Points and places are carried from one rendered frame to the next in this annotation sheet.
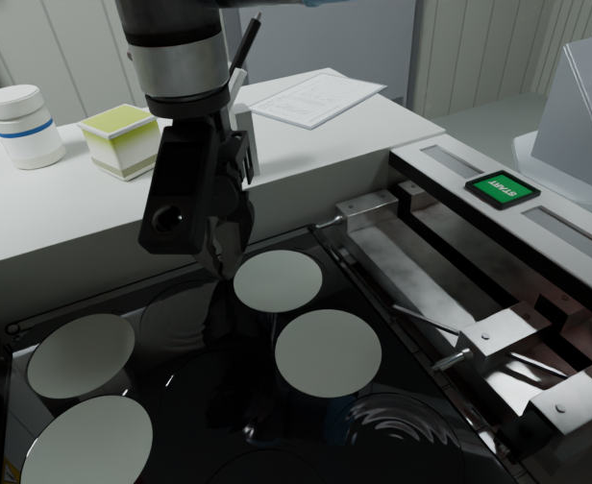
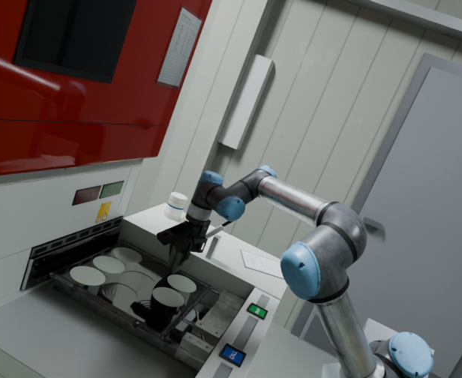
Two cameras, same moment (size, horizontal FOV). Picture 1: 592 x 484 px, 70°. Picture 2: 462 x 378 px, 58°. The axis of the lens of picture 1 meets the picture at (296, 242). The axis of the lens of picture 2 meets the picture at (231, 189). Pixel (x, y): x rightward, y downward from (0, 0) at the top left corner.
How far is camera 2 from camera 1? 1.02 m
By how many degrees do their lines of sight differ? 39
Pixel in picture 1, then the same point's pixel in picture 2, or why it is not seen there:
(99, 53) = (261, 210)
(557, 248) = (239, 321)
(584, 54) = (374, 328)
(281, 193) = (210, 269)
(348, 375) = (164, 301)
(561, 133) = not seen: hidden behind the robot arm
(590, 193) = not seen: outside the picture
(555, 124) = not seen: hidden behind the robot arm
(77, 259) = (148, 239)
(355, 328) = (179, 301)
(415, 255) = (224, 316)
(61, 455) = (105, 260)
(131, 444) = (115, 269)
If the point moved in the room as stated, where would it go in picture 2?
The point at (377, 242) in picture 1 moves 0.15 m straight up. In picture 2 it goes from (221, 307) to (238, 267)
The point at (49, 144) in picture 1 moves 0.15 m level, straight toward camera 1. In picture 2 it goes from (175, 214) to (164, 223)
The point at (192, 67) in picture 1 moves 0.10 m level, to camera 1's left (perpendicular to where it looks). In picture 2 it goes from (196, 211) to (175, 198)
